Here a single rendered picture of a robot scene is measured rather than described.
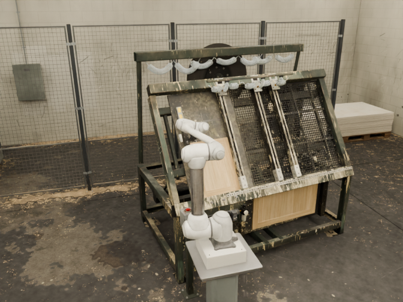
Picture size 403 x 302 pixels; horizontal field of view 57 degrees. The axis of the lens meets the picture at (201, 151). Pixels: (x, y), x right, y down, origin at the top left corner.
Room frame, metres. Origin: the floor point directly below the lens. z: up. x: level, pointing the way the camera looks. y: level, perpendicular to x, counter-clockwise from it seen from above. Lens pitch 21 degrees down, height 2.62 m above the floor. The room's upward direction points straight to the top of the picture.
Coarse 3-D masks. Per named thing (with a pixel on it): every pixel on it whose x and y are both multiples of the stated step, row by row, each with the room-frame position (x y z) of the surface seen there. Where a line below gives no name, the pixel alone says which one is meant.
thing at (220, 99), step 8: (224, 88) 3.81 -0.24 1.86; (216, 96) 3.93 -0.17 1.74; (224, 104) 3.85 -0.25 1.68; (224, 112) 3.80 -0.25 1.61; (224, 120) 3.77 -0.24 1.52; (224, 128) 3.76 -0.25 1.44; (232, 128) 3.72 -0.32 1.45; (232, 136) 3.68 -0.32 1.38; (232, 144) 3.62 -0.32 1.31; (232, 152) 3.60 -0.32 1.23; (240, 160) 3.55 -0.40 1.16; (240, 168) 3.50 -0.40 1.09; (240, 176) 3.45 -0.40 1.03; (240, 184) 3.43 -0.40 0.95
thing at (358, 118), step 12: (336, 108) 7.94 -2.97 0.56; (348, 108) 7.93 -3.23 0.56; (360, 108) 7.92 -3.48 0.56; (372, 108) 7.91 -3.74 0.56; (348, 120) 7.27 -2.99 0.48; (360, 120) 7.36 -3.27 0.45; (372, 120) 7.44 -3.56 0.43; (384, 120) 7.53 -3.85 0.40; (348, 132) 7.29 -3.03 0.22; (360, 132) 7.37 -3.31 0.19; (372, 132) 7.46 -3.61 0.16; (384, 132) 7.54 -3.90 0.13
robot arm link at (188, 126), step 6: (180, 120) 3.08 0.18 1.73; (186, 120) 3.08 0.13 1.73; (192, 120) 3.14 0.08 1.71; (180, 126) 3.06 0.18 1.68; (186, 126) 3.02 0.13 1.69; (192, 126) 3.05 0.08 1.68; (186, 132) 3.05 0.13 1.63; (192, 132) 2.93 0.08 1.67; (198, 132) 2.91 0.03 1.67; (198, 138) 2.89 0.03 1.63; (204, 138) 2.84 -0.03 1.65; (210, 138) 2.80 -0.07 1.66
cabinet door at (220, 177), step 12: (228, 144) 3.66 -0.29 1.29; (228, 156) 3.58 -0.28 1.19; (204, 168) 3.43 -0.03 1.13; (216, 168) 3.47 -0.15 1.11; (228, 168) 3.51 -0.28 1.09; (204, 180) 3.36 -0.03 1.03; (216, 180) 3.40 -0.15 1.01; (228, 180) 3.44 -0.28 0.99; (204, 192) 3.28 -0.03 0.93; (216, 192) 3.32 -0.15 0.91
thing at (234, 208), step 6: (228, 204) 3.26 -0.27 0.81; (234, 204) 3.29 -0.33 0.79; (240, 204) 3.32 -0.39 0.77; (204, 210) 3.15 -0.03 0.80; (210, 210) 3.18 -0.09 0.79; (216, 210) 3.21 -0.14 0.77; (222, 210) 3.23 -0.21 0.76; (228, 210) 3.26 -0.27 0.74; (234, 210) 3.22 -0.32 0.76; (246, 210) 3.26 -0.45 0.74; (210, 216) 3.11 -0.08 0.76; (234, 216) 3.17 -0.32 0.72; (240, 216) 3.32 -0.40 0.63; (234, 222) 3.29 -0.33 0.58; (234, 228) 3.16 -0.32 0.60
